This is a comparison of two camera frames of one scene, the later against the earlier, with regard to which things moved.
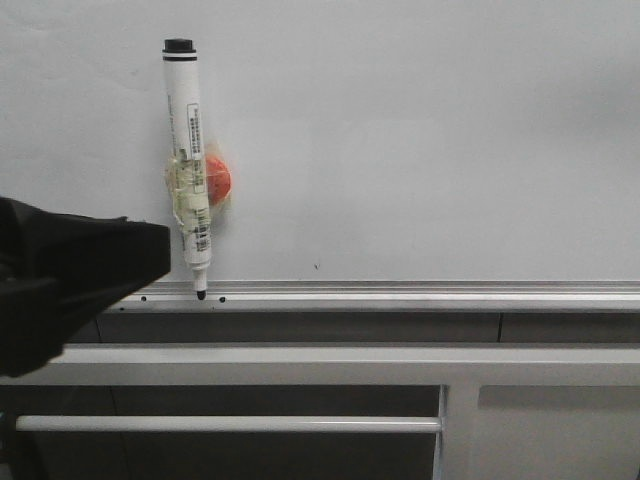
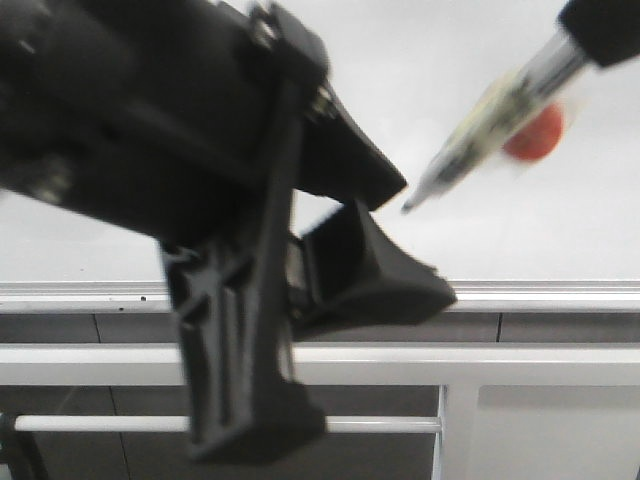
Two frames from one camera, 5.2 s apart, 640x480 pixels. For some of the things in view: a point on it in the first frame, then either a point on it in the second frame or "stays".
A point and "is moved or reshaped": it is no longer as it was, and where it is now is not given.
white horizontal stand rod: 309,424 stays
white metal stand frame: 511,411 stays
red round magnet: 219,178 is moved or reshaped
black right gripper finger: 57,271 → 347,275
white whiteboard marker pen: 184,154 is moved or reshaped
